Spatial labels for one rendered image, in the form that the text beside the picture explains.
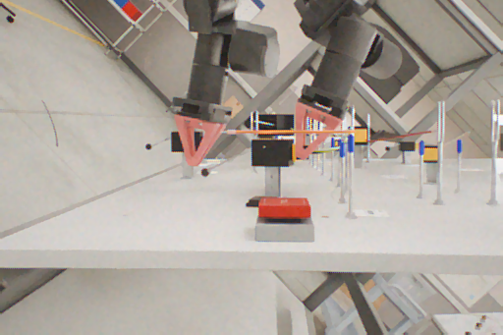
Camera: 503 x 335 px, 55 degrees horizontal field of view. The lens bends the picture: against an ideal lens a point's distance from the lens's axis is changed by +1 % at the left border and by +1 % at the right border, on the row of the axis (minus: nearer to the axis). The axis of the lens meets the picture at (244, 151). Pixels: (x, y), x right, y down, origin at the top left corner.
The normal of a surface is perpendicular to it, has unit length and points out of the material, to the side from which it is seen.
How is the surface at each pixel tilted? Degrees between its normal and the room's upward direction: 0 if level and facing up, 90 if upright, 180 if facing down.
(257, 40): 124
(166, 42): 90
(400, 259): 90
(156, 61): 90
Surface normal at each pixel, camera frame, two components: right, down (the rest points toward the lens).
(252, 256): -0.07, 0.05
